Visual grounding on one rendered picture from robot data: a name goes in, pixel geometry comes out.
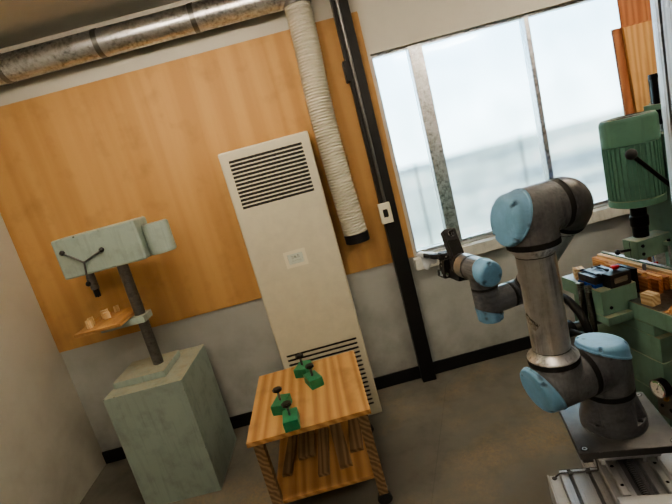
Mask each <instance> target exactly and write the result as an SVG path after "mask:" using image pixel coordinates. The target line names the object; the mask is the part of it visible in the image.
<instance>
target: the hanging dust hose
mask: <svg viewBox="0 0 672 504"><path fill-rule="evenodd" d="M312 13H313V11H312V8H311V2H310V1H307V0H305V1H298V2H294V3H292V4H290V5H288V6H287V7H286V8H285V14H286V17H287V20H288V21H287V22H288V23H289V24H288V26H290V27H289V29H290V32H291V33H290V35H292V36H291V38H292V41H293V44H294V45H293V47H294V50H295V54H296V55H295V56H296V59H297V63H298V64H297V65H298V68H299V72H300V73H299V74H300V77H301V79H300V80H301V83H302V87H303V88H302V89H303V90H304V91H303V92H304V96H305V97H304V98H305V99H306V100H305V101H306V102H307V103H306V104H307V107H308V109H307V110H308V111H309V112H308V113H310V114H309V116H310V119H312V120H311V121H310V122H312V124H311V125H313V126H312V128H314V129H313V131H314V134H315V135H314V136H316V138H315V139H317V140H316V142H318V143H317V145H319V146H318V148H319V149H318V150H319V151H320V152H319V153H321V154H320V156H322V157H321V159H322V162H323V163H322V164H323V165H324V166H323V167H325V168H324V170H326V171H325V173H326V174H325V175H326V176H327V177H326V178H328V179H327V181H329V182H328V184H329V185H328V186H330V188H329V189H331V190H330V192H332V193H331V194H332V197H334V198H333V200H334V201H333V202H334V203H335V204H334V205H336V206H335V208H336V210H337V212H336V213H338V214H337V215H338V216H339V217H338V218H340V219H339V221H340V223H341V226H342V227H341V228H342V229H343V230H342V231H344V232H343V234H344V238H345V242H346V244H347V245H355V244H359V243H363V242H365V241H367V240H369V239H370V237H369V233H368V230H367V228H366V225H365V224H366V223H364V222H365V220H364V218H363V215H362V214H363V213H362V212H361V211H362V210H360V209H361V207H360V205H359V203H360V202H358V201H359V200H358V199H357V198H358V197H356V196H357V194H355V193H356V191H355V190H356V189H354V188H355V186H353V185H354V184H353V181H351V180H352V179H353V178H351V177H352V176H351V175H350V174H351V173H349V172H350V170H348V169H349V167H348V166H349V165H348V164H347V163H348V162H346V161H347V159H345V158H346V156H345V155H346V154H345V153H344V152H345V151H343V150H344V148H342V147H343V145H342V142H341V141H342V140H341V139H340V138H341V137H339V136H340V135H341V134H338V133H339V132H340V131H338V130H339V128H337V127H338V125H337V123H336V121H337V120H335V119H336V117H334V116H335V114H334V112H335V111H333V110H334V108H333V105H332V104H333V103H332V102H331V101H332V100H331V97H330V95H331V94H329V93H330V91H328V90H329V88H328V86H329V85H327V84H328V82H326V81H327V79H326V78H327V77H326V73H325V72H326V71H325V70H324V69H325V67H324V64H323V63H324V61H323V58H322V57H323V55H321V54H322V52H321V49H320V47H321V46H320V43H319V39H318V38H319V37H318V33H317V30H316V29H317V27H315V26H316V24H315V21H314V17H313V16H314V15H313V14H312Z"/></svg>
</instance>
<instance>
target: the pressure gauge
mask: <svg viewBox="0 0 672 504"><path fill-rule="evenodd" d="M658 385H659V386H658ZM649 386H650V389H651V391H652V393H653V394H654V395H655V396H656V397H658V398H660V399H664V401H669V396H672V387H671V385H670V383H669V382H668V381H667V380H666V379H664V378H662V377H659V378H656V379H652V380H650V382H649ZM657 387H658V390H656V389H657Z"/></svg>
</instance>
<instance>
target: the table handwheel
mask: <svg viewBox="0 0 672 504"><path fill-rule="evenodd" d="M563 298H564V303H565V304H567V305H568V306H569V307H570V308H571V310H572V311H573V312H574V313H575V315H576V316H577V318H578V321H575V322H572V321H570V320H567V323H568V329H569V335H570V337H573V336H576V335H581V334H585V333H593V332H594V331H593V328H592V326H591V324H590V321H589V318H587V316H586V314H585V313H584V311H583V310H582V309H581V307H580V306H579V305H578V304H577V303H576V302H575V301H574V300H573V299H572V298H571V297H569V296H568V295H566V294H564V293H563ZM581 330H584V332H581Z"/></svg>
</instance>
